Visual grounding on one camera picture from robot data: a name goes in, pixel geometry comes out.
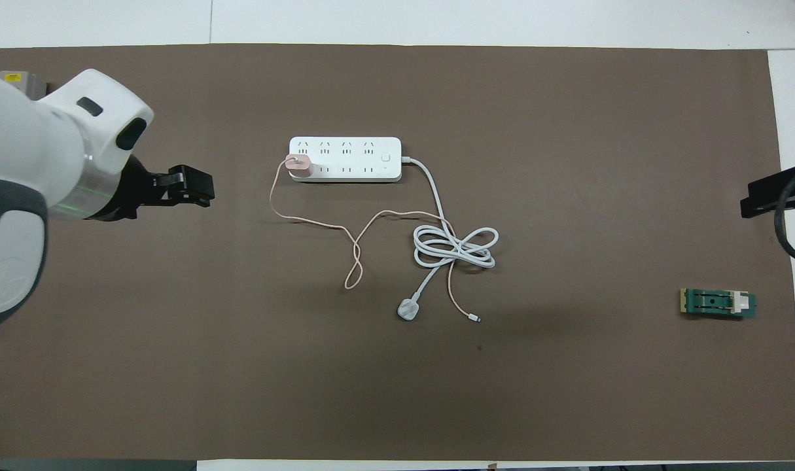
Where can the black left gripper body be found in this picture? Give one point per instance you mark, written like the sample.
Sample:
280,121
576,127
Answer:
135,190

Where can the pink charger plug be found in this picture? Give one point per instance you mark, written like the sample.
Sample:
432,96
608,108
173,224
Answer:
300,165

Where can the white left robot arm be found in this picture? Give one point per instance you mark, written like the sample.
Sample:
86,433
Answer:
17,163

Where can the green sponge block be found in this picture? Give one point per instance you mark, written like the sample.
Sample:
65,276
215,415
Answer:
711,303

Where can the white power strip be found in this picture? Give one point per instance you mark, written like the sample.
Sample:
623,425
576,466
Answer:
345,159

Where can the brown table mat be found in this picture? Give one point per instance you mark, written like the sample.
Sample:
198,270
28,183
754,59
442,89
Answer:
397,392

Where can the grey on-off switch box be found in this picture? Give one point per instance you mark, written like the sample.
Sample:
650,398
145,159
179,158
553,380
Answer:
27,84

